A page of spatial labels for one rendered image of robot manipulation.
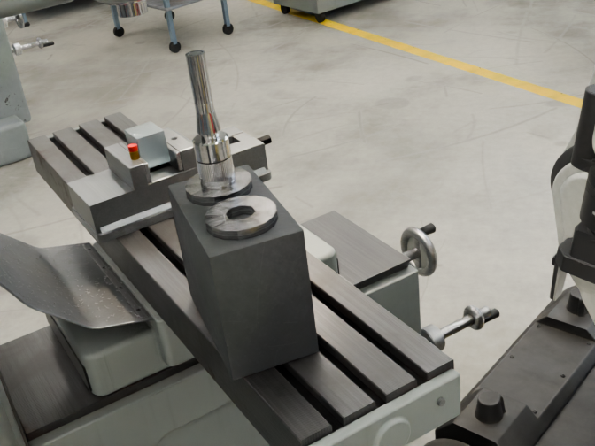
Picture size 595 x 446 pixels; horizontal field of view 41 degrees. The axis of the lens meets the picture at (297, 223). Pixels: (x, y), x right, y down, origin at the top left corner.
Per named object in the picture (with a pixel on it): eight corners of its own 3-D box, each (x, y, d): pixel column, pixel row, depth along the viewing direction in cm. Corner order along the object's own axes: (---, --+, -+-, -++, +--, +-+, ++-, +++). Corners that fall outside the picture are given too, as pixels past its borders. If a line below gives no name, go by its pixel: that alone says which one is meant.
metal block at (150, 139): (157, 150, 148) (150, 120, 145) (170, 161, 143) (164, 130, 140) (131, 159, 146) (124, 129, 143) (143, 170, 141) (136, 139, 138)
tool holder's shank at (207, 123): (225, 138, 103) (210, 53, 97) (200, 143, 102) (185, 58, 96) (219, 129, 105) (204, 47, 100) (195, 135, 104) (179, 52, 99)
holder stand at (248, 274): (266, 272, 123) (247, 154, 113) (320, 352, 105) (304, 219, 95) (189, 295, 120) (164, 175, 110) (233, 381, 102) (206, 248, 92)
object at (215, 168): (239, 184, 105) (233, 146, 103) (204, 193, 104) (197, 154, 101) (230, 171, 109) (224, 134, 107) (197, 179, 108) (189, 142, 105)
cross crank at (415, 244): (418, 256, 188) (416, 212, 183) (452, 277, 179) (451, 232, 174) (363, 281, 182) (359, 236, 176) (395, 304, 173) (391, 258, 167)
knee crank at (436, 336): (487, 310, 182) (487, 288, 179) (506, 322, 178) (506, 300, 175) (412, 349, 173) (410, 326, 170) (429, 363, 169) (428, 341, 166)
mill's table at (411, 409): (125, 138, 198) (118, 109, 194) (468, 414, 103) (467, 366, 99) (34, 167, 189) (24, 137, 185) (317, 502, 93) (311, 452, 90)
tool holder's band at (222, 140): (233, 146, 103) (232, 139, 102) (197, 154, 101) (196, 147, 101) (224, 134, 107) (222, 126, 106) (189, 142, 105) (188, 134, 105)
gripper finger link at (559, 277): (563, 291, 106) (572, 253, 103) (552, 303, 104) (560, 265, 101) (552, 287, 107) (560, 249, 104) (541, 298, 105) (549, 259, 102)
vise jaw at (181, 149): (180, 142, 153) (176, 123, 151) (209, 162, 144) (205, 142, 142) (151, 152, 151) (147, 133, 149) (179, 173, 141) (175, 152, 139)
